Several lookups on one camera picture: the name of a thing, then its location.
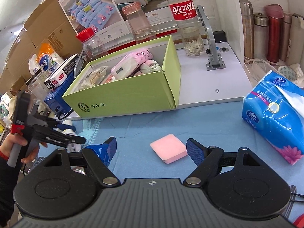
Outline pink sponge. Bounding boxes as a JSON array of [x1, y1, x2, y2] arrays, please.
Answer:
[[150, 134, 188, 164]]

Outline bag of cotton swabs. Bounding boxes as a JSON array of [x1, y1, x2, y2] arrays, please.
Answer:
[[78, 66, 109, 91]]

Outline pink tissue pack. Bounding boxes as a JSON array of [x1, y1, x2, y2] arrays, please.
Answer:
[[111, 48, 153, 80]]

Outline white sock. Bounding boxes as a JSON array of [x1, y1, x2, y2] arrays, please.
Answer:
[[140, 60, 162, 74]]

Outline person's left hand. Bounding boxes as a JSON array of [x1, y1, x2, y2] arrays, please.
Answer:
[[1, 134, 47, 164]]

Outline blue table mat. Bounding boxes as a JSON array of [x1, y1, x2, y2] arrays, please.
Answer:
[[35, 99, 304, 223]]

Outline blue machine box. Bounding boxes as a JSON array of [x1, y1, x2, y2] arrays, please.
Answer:
[[44, 72, 75, 116]]

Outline clear plastic container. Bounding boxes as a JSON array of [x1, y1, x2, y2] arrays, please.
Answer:
[[26, 69, 49, 107]]

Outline white pen refill box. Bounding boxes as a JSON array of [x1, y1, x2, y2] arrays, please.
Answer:
[[44, 54, 79, 89]]

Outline white base board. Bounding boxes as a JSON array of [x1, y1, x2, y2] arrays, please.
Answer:
[[68, 40, 254, 122]]

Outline blue white tissue bag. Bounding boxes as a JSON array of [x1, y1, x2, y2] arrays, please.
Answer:
[[28, 43, 64, 75]]

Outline clear jar red lid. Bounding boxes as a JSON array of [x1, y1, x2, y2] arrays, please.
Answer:
[[76, 27, 108, 61]]

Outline green cardboard box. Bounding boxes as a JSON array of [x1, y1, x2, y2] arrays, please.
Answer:
[[62, 36, 181, 118]]

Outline blue tissue pack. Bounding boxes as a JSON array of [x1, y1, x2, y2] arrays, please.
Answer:
[[242, 70, 303, 165]]

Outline grey striped cloth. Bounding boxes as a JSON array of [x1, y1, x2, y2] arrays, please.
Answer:
[[282, 185, 297, 219]]

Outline pink transparent bottle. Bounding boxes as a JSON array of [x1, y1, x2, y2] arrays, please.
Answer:
[[122, 2, 156, 44]]

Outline bedding poster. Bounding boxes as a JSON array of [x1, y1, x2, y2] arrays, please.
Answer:
[[58, 0, 181, 47]]

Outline beige thermos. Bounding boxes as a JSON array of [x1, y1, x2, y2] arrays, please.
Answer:
[[280, 13, 303, 66]]

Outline coca cola bottle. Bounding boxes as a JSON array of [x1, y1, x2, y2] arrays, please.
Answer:
[[167, 0, 204, 56]]

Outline steel thermos short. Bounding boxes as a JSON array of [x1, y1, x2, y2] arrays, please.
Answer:
[[253, 13, 268, 59]]

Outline red thermos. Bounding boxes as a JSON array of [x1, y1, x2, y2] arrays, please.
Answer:
[[264, 4, 284, 63]]

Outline black power cable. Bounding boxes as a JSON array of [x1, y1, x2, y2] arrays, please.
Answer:
[[55, 108, 74, 120]]

